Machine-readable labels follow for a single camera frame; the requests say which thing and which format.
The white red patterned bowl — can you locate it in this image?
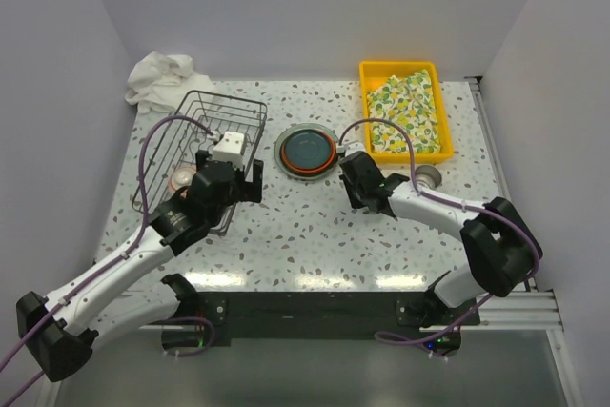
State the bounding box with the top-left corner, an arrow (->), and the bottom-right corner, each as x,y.
168,166 -> 196,197

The orange plate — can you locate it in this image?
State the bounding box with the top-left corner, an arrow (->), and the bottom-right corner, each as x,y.
278,129 -> 337,175

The light green floral plate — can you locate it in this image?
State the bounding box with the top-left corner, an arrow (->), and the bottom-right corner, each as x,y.
274,123 -> 338,181

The dark teal plate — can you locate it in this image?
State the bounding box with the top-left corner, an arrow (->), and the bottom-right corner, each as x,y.
282,129 -> 335,168

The beige brown cup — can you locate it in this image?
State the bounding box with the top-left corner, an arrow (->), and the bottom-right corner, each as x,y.
415,164 -> 442,190

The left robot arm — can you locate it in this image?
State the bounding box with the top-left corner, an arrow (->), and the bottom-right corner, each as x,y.
16,152 -> 264,382

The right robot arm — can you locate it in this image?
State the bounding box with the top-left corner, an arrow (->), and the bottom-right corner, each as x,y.
338,151 -> 542,328

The white crumpled towel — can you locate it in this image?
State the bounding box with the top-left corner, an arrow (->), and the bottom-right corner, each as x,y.
125,51 -> 216,113

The lemon print cloth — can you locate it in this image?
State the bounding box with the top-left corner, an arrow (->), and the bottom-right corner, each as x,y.
366,69 -> 441,153

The yellow plastic bin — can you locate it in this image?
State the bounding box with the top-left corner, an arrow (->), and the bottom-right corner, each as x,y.
359,61 -> 454,165

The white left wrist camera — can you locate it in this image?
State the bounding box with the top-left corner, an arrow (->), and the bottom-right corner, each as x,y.
212,131 -> 246,169

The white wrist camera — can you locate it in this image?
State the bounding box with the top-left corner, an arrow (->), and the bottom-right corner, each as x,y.
336,141 -> 365,157
212,131 -> 246,169

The black wire dish rack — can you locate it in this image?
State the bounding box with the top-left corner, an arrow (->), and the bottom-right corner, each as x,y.
132,91 -> 268,223

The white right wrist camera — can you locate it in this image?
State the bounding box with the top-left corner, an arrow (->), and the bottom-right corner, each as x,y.
336,141 -> 365,157

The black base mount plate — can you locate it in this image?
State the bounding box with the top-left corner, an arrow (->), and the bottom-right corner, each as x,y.
153,292 -> 475,346

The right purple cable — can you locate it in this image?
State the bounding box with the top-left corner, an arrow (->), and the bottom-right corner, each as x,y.
374,118 -> 544,358

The aluminium frame rail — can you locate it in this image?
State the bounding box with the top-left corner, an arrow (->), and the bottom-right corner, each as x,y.
465,76 -> 584,406

